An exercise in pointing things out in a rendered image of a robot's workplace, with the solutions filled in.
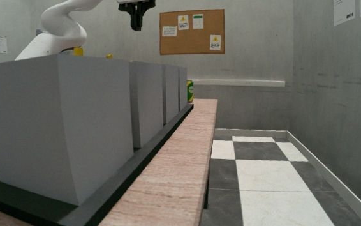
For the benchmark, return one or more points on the green and yellow drink can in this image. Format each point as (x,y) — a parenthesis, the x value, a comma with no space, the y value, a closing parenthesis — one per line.
(190,91)

